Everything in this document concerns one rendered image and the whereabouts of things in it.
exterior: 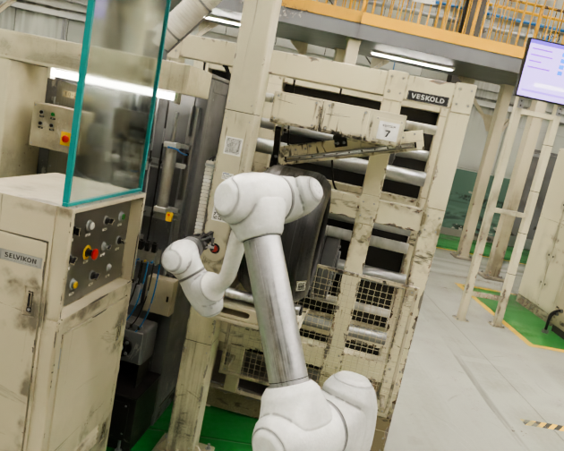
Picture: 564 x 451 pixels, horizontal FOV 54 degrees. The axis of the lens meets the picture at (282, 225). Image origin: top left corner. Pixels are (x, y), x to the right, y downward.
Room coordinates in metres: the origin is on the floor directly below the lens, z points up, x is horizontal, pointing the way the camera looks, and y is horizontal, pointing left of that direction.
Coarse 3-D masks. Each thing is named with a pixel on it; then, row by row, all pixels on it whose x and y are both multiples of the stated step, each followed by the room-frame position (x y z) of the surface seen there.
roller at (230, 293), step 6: (228, 288) 2.27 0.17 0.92; (234, 288) 2.28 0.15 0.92; (228, 294) 2.26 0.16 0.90; (234, 294) 2.26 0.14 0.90; (240, 294) 2.26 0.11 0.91; (246, 294) 2.26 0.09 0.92; (240, 300) 2.26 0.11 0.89; (246, 300) 2.25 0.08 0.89; (252, 300) 2.25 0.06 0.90; (300, 306) 2.23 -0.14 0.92; (300, 312) 2.22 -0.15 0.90
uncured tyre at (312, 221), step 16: (320, 176) 2.34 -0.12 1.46; (320, 208) 2.19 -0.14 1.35; (288, 224) 2.12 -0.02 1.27; (304, 224) 2.12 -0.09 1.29; (320, 224) 2.20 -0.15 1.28; (288, 240) 2.11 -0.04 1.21; (304, 240) 2.11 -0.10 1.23; (320, 240) 2.57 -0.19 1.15; (288, 256) 2.10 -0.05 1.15; (304, 256) 2.12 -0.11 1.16; (240, 272) 2.20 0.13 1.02; (288, 272) 2.12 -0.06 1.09; (304, 272) 2.14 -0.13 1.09
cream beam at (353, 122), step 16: (288, 96) 2.59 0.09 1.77; (304, 96) 2.58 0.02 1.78; (272, 112) 2.60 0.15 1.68; (288, 112) 2.59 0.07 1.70; (304, 112) 2.58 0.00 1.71; (320, 112) 2.57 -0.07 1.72; (336, 112) 2.56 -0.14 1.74; (352, 112) 2.55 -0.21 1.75; (368, 112) 2.54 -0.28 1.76; (384, 112) 2.53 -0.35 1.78; (304, 128) 2.58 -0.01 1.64; (320, 128) 2.57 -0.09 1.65; (336, 128) 2.56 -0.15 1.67; (352, 128) 2.55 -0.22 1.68; (368, 128) 2.54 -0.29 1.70; (400, 128) 2.52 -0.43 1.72; (384, 144) 2.53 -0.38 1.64
